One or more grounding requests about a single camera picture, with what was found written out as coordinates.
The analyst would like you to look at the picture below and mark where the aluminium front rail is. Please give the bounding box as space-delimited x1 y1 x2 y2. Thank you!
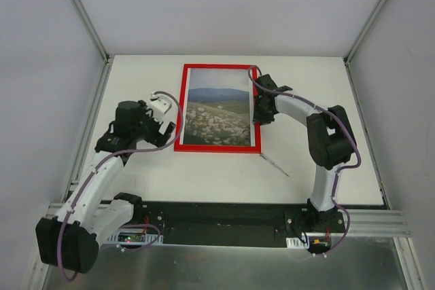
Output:
42 201 412 236

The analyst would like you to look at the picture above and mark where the clear tester screwdriver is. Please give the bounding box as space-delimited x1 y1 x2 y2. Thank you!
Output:
260 153 289 177

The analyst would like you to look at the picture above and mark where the left aluminium side rail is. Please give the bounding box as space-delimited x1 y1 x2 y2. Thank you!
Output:
60 55 114 202

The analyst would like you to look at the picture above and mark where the left aluminium post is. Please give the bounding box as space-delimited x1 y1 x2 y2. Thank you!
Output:
70 0 110 63

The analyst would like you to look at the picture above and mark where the shiny metal floor sheet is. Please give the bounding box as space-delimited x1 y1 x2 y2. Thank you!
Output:
43 238 407 289

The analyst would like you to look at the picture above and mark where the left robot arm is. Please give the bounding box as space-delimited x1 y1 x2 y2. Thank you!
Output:
35 92 175 274

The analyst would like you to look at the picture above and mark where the right white cable duct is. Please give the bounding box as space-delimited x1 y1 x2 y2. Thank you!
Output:
286 238 310 250

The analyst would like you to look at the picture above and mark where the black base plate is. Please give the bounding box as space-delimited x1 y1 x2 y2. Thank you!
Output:
101 200 351 246

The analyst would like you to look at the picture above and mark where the right aluminium post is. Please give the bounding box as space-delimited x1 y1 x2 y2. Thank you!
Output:
343 0 389 66

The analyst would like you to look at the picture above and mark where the left white cable duct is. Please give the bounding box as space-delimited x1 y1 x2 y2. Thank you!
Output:
105 230 164 246

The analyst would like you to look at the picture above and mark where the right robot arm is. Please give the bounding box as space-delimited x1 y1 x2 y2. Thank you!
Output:
251 74 362 229

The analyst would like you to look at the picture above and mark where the landscape photo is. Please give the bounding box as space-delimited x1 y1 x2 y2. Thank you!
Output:
181 67 256 147

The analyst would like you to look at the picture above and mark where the right aluminium side rail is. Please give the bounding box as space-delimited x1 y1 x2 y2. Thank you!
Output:
343 58 391 210

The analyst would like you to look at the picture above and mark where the aluminium post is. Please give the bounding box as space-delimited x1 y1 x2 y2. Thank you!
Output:
343 0 389 66
70 0 110 63

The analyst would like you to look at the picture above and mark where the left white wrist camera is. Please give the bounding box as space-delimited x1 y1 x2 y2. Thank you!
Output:
147 92 172 123

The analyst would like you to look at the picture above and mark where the aluminium side rail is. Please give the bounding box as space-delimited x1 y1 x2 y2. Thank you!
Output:
60 55 114 202
343 58 391 210

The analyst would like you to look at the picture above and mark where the white cable duct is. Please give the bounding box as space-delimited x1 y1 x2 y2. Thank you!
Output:
105 230 164 246
286 238 310 250

